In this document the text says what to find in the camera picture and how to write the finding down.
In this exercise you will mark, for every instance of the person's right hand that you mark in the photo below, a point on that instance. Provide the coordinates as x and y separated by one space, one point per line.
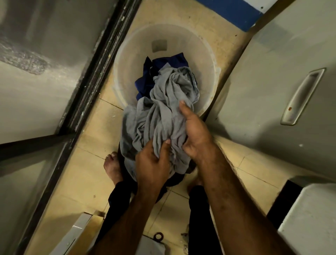
199 139

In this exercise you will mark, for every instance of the person's left hand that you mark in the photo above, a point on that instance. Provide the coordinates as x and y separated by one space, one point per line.
152 173

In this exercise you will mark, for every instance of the person's right thumb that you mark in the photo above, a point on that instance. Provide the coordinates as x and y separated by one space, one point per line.
187 149

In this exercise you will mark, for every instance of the person's left thumb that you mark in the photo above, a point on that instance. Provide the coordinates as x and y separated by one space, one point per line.
165 148

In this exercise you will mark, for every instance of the grey cloth garment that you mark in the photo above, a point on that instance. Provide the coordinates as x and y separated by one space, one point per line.
162 110

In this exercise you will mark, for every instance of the person's left forearm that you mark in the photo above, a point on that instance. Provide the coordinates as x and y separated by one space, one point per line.
128 223

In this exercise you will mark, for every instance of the person's right forearm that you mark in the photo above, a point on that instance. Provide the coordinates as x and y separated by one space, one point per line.
236 210

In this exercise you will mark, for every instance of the person's left foot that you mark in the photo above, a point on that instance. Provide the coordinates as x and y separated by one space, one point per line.
112 168

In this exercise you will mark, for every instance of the person's black trousers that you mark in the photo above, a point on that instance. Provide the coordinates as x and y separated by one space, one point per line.
118 199

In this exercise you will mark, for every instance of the dark blue cloth garment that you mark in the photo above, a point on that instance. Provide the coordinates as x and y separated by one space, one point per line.
168 61

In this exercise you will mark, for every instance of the grey refrigerator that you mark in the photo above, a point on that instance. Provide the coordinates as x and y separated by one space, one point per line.
262 78

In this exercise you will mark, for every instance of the translucent white plastic bucket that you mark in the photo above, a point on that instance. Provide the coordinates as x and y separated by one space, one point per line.
183 42

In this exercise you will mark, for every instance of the white board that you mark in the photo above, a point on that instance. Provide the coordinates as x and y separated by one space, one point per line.
70 236

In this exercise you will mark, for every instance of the blue and white mat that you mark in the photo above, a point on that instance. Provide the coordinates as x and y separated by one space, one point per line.
231 11

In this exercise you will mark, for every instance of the white appliance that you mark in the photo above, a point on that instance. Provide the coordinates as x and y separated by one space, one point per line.
312 223

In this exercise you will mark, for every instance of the glass door with dark frame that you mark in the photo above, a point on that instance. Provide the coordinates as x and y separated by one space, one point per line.
31 105

